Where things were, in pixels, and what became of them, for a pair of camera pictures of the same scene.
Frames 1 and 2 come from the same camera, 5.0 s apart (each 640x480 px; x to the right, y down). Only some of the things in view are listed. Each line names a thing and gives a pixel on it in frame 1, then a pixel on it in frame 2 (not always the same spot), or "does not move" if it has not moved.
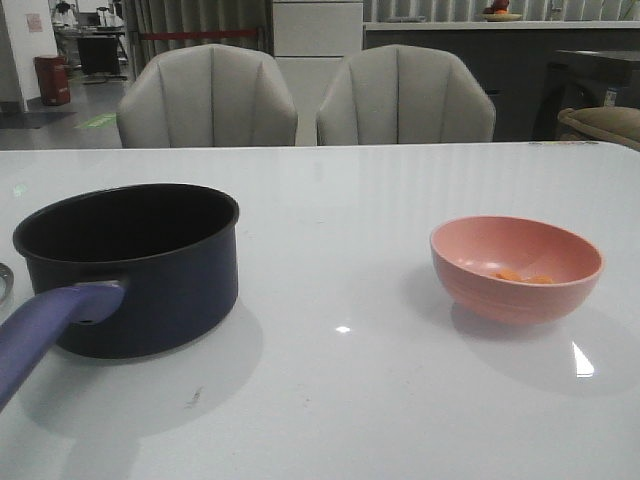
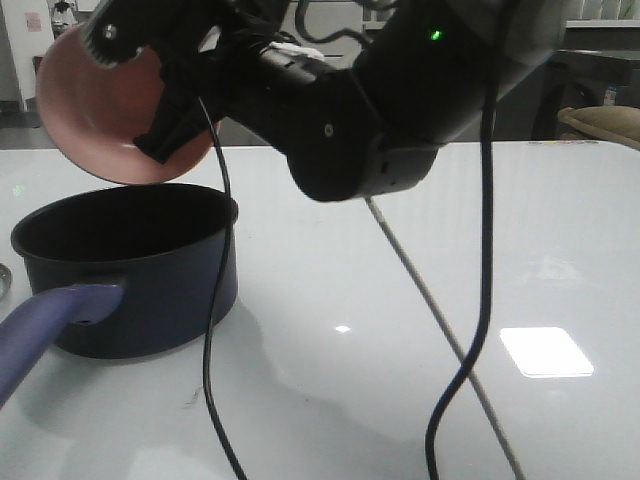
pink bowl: x=469 y=253 → x=93 y=111
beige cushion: x=615 y=123 does not move
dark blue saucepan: x=127 y=272 does not move
